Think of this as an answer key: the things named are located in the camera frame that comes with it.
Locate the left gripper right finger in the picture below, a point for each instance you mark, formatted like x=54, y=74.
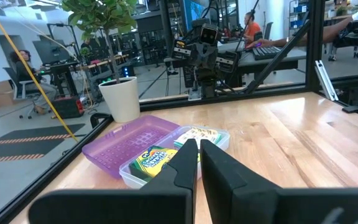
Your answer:
x=259, y=205

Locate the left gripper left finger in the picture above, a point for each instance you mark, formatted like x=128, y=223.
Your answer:
x=135, y=205

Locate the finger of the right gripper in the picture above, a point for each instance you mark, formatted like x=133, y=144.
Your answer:
x=211, y=76
x=201, y=76

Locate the green crayon box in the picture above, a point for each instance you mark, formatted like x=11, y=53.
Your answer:
x=151, y=161

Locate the sticker sheet pad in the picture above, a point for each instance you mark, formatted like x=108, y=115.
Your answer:
x=200, y=135

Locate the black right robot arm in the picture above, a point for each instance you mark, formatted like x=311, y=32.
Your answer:
x=208, y=91

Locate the blue display screen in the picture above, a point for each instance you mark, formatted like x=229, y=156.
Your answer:
x=197, y=9

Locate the person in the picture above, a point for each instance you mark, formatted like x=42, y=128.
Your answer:
x=331, y=31
x=252, y=28
x=26, y=71

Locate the clear pencil case purple lid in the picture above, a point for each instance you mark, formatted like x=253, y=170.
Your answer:
x=126, y=146

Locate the black keyboard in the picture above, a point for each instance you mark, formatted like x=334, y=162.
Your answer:
x=266, y=52

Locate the grey desk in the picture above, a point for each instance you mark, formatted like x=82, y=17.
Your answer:
x=272, y=62

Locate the white plant pot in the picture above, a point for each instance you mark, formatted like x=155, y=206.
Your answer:
x=120, y=99

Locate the green leafy plant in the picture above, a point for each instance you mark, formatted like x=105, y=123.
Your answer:
x=101, y=15

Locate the silver aluminium bar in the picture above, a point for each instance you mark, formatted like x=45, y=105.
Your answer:
x=325, y=81

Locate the red black power station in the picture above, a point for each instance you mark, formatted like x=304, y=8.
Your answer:
x=68, y=107

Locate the black hazard striped mat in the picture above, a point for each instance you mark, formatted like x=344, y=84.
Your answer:
x=17, y=152
x=36, y=133

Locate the black computer monitor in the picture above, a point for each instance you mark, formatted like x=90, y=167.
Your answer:
x=51, y=51

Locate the grey metal bracket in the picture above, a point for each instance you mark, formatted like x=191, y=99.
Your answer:
x=194, y=93

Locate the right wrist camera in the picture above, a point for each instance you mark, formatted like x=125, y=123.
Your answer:
x=209, y=35

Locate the black table frame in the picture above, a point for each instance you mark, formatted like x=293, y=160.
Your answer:
x=314, y=46

